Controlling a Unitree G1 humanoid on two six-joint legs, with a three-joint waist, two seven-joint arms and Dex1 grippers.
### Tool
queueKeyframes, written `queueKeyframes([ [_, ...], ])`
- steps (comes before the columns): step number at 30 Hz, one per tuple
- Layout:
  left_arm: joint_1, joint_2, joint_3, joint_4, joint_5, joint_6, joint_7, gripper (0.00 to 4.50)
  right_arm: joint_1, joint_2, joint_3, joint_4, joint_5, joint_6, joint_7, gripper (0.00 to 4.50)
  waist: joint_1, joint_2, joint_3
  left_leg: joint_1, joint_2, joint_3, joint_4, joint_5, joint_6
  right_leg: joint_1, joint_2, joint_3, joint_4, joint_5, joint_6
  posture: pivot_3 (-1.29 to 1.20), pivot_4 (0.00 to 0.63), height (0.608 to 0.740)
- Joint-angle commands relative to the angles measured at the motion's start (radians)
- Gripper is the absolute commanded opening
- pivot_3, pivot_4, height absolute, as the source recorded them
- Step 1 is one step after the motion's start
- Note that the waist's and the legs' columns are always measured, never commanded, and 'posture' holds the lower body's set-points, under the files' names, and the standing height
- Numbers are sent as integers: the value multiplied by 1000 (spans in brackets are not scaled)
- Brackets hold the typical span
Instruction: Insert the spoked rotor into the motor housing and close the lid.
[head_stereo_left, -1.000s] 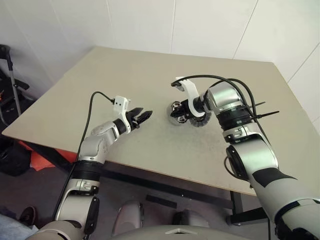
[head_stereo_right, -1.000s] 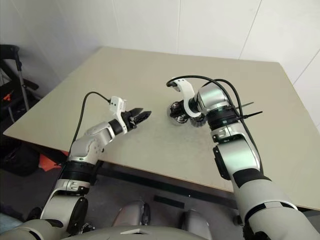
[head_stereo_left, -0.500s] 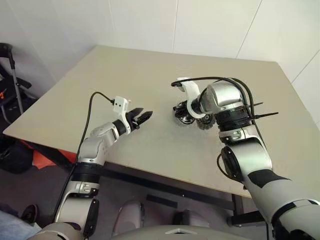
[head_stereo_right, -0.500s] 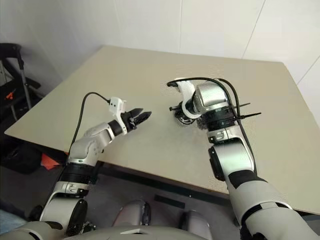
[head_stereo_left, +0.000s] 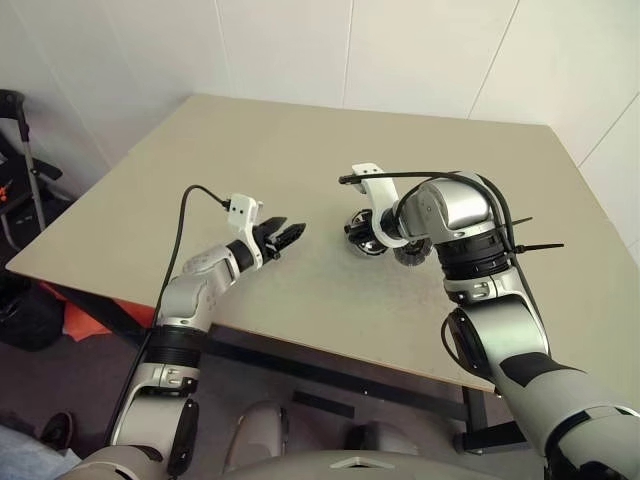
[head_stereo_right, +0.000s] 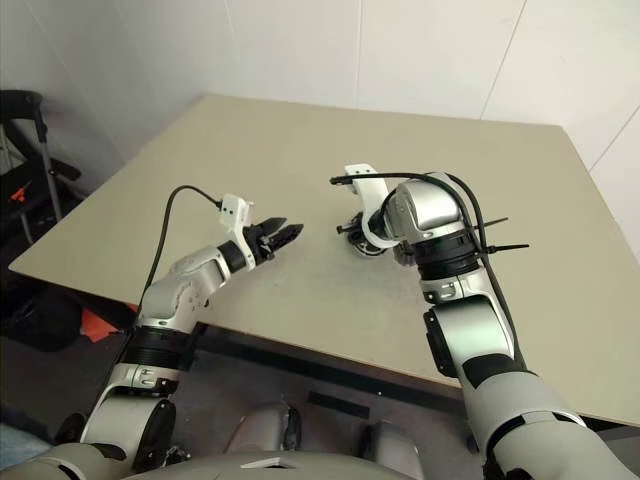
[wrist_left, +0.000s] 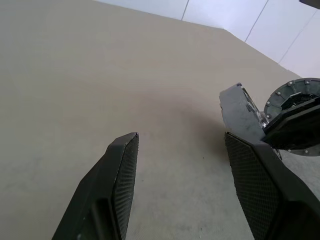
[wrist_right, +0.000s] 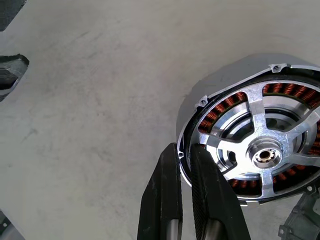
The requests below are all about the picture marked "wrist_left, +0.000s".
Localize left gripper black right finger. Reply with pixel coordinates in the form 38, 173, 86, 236
224, 131, 320, 240

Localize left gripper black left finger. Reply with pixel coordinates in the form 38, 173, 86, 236
51, 131, 140, 240

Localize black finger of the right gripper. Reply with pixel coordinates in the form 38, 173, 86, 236
263, 96, 320, 151

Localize grey motor end cover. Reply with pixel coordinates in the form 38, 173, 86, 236
263, 77, 320, 157

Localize grey motor stator housing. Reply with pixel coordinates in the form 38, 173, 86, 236
219, 81, 266, 141

